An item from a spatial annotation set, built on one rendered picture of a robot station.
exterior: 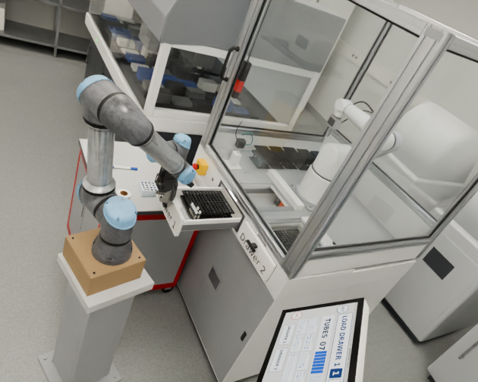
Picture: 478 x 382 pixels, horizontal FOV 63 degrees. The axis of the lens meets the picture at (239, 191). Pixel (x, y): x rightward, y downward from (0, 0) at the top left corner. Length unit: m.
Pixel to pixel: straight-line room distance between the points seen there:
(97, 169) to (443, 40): 1.14
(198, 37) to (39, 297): 1.71
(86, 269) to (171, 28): 1.37
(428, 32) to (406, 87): 0.16
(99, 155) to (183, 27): 1.15
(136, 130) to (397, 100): 0.81
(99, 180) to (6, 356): 1.17
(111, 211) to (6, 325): 1.17
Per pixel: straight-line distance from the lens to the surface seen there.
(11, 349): 2.36
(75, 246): 1.61
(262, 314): 1.87
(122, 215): 1.43
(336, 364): 1.24
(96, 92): 1.26
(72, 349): 1.98
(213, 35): 2.42
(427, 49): 1.33
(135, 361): 2.36
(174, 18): 2.31
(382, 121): 1.36
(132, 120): 1.20
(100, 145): 1.36
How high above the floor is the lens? 2.02
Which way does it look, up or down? 32 degrees down
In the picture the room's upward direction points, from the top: 25 degrees clockwise
